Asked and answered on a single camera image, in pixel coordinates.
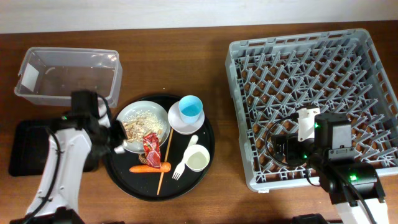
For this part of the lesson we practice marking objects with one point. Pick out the light blue cup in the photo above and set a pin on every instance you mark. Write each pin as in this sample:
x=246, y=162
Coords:
x=190, y=108

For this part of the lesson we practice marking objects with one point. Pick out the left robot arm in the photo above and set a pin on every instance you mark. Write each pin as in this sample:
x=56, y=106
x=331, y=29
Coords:
x=87, y=129

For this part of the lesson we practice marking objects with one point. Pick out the pink saucer plate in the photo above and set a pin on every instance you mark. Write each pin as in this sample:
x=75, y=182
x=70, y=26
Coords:
x=179, y=126

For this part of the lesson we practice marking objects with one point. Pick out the white plastic fork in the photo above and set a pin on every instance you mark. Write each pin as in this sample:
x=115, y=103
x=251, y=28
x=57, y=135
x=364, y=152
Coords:
x=181, y=166

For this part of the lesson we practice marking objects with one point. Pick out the grey dishwasher rack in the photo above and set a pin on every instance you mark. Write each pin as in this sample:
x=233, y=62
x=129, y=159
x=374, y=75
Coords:
x=337, y=71

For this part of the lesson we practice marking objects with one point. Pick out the black rectangular tray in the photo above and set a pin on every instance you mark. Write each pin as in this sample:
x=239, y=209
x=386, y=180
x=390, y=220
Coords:
x=31, y=146

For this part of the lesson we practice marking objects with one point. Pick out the brown food scrap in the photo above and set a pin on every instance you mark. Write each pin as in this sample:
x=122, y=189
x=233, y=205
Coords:
x=142, y=158

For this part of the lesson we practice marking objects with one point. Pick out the orange carrot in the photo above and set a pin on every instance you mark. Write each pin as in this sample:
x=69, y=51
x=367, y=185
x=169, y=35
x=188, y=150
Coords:
x=165, y=167

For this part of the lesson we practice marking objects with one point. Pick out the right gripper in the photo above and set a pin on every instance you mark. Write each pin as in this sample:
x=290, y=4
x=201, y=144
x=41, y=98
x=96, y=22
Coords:
x=291, y=141

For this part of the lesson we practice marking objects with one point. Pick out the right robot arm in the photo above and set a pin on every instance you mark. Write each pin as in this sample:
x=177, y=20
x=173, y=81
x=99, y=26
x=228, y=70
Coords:
x=324, y=144

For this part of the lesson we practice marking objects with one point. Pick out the round black tray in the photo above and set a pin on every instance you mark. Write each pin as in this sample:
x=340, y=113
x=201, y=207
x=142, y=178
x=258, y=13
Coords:
x=144, y=185

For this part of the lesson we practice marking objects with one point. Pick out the small white cup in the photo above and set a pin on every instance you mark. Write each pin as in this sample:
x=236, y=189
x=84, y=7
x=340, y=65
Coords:
x=196, y=157

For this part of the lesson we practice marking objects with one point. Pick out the grey plate with food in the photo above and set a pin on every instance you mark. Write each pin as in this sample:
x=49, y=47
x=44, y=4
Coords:
x=141, y=118

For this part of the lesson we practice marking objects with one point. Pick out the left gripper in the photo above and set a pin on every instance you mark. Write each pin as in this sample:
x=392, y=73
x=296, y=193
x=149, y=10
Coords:
x=117, y=128

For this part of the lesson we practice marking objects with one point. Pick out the red snack wrapper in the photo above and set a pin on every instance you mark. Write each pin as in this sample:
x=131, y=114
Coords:
x=152, y=150

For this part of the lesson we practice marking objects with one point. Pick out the wooden chopstick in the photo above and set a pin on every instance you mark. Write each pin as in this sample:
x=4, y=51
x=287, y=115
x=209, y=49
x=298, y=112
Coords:
x=165, y=160

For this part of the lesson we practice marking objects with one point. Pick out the clear plastic bin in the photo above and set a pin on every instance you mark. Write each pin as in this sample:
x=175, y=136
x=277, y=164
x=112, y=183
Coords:
x=48, y=75

